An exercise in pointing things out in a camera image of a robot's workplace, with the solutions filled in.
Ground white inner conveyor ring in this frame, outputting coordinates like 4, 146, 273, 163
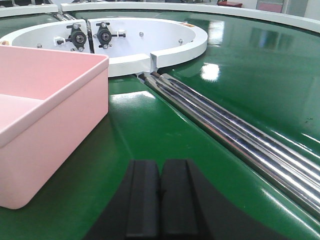
0, 17, 209, 78

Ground green conveyor belt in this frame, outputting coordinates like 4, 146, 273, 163
0, 10, 320, 240

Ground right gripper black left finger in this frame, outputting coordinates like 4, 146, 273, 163
84, 160, 160, 240

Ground pink plastic bin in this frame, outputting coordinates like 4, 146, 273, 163
0, 45, 109, 209

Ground white outer conveyor rim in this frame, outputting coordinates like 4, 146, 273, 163
0, 1, 320, 33

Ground chrome conveyor rollers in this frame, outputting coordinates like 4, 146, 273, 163
138, 72, 320, 219

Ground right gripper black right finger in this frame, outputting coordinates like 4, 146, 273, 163
160, 159, 286, 240

